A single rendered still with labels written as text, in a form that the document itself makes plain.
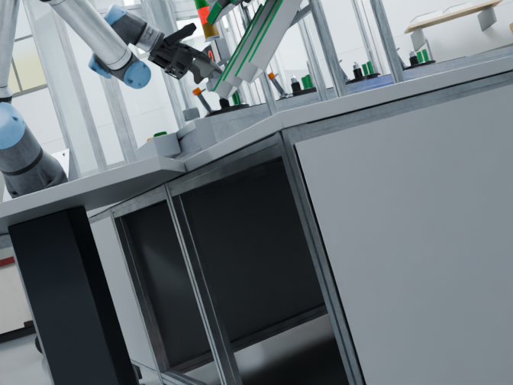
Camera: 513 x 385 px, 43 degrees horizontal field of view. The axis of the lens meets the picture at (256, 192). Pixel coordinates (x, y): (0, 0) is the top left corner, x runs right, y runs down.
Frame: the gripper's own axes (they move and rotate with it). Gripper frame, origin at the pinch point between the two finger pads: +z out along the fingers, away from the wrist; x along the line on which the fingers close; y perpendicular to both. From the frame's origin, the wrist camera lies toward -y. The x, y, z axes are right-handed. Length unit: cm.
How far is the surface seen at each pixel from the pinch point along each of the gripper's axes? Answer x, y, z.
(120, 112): -106, -9, -9
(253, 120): 16.7, 14.8, 11.2
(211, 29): -16.6, -19.9, -4.1
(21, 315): -507, 91, 32
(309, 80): 2.0, -12.7, 27.5
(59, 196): 44, 61, -28
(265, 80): 21.0, 5.0, 8.5
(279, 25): 49.1, 5.6, -1.9
